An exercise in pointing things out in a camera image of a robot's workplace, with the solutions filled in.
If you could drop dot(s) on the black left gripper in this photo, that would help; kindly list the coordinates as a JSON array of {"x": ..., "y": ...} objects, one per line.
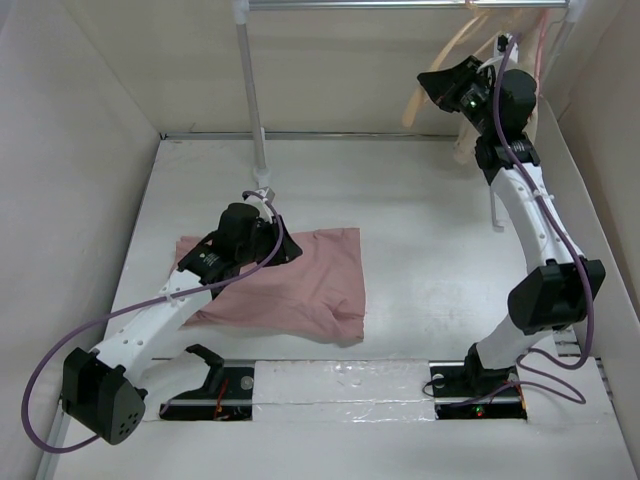
[{"x": 286, "y": 251}]

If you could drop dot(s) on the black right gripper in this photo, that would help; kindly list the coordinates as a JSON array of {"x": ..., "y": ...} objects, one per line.
[{"x": 444, "y": 85}]

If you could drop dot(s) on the beige wooden hanger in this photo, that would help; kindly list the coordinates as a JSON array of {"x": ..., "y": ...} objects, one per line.
[{"x": 431, "y": 82}]

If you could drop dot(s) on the pink trousers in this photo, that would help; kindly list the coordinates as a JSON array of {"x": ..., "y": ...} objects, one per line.
[{"x": 321, "y": 295}]

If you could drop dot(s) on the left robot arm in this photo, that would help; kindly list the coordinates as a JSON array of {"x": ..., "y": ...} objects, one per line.
[{"x": 101, "y": 387}]

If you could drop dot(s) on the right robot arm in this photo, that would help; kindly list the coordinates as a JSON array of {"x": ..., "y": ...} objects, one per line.
[{"x": 561, "y": 283}]

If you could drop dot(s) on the pink hanger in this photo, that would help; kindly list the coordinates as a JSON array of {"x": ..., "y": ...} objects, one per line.
[{"x": 542, "y": 26}]

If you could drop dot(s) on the white foam strip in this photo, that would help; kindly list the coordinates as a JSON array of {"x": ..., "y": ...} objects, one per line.
[{"x": 372, "y": 391}]

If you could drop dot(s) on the metal clothes rack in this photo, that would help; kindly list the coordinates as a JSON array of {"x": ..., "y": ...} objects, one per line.
[{"x": 241, "y": 10}]

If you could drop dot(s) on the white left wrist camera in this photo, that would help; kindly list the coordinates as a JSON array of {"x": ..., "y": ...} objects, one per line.
[{"x": 266, "y": 193}]

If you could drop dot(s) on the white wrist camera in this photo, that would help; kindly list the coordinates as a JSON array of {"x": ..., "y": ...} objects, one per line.
[
  {"x": 266, "y": 193},
  {"x": 500, "y": 46}
]

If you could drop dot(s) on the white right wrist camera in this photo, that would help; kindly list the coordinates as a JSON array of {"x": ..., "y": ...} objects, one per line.
[{"x": 500, "y": 46}]

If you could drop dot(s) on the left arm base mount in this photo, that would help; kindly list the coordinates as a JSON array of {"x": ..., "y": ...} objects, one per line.
[{"x": 226, "y": 394}]

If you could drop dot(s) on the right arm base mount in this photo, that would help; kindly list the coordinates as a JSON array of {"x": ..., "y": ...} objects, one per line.
[{"x": 457, "y": 397}]

